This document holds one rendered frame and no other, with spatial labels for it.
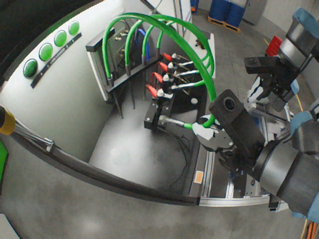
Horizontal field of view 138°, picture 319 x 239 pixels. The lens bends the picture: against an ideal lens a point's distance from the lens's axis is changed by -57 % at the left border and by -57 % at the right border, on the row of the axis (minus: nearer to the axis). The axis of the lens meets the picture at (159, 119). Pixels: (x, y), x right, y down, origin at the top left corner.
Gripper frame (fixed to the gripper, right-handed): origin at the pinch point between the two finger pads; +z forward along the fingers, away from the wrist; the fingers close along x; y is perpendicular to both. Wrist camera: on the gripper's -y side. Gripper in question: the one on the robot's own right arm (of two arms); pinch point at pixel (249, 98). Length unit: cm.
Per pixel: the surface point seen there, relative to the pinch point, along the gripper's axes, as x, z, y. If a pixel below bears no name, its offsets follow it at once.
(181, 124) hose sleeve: -13.0, 5.4, -19.8
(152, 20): -8.5, -18.9, -30.2
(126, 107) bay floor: 7, 41, -49
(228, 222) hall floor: -58, 124, 80
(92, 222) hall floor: -97, 124, -70
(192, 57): -11.9, -15.2, -22.3
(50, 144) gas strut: -31, -8, -42
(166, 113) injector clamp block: 1.4, 25.8, -25.6
